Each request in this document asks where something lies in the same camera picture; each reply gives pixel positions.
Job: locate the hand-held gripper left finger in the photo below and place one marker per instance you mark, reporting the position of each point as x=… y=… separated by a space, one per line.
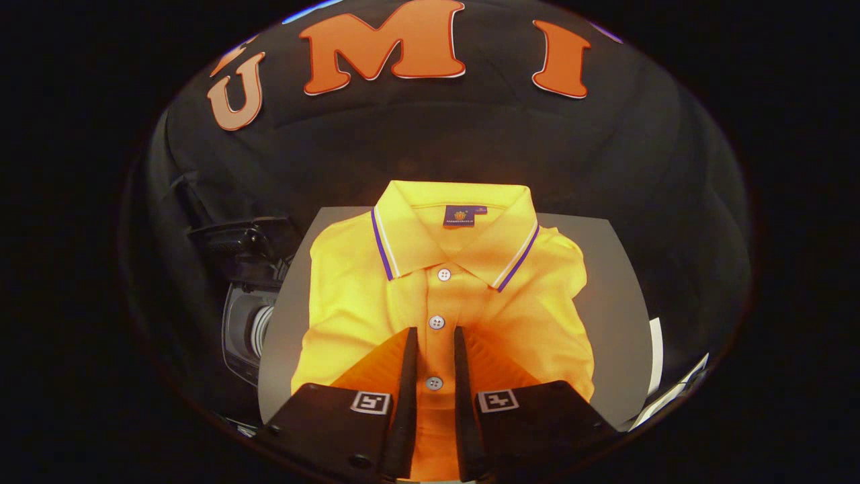
x=407 y=403

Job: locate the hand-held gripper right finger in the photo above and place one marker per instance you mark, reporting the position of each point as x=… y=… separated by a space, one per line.
x=463 y=403

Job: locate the yellow polo shirt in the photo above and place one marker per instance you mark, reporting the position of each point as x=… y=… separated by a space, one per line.
x=517 y=316

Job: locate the grey washing machine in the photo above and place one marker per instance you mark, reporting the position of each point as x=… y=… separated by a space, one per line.
x=238 y=329

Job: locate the dark transparent washing machine lid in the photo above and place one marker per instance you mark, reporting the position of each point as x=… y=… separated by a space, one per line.
x=242 y=242

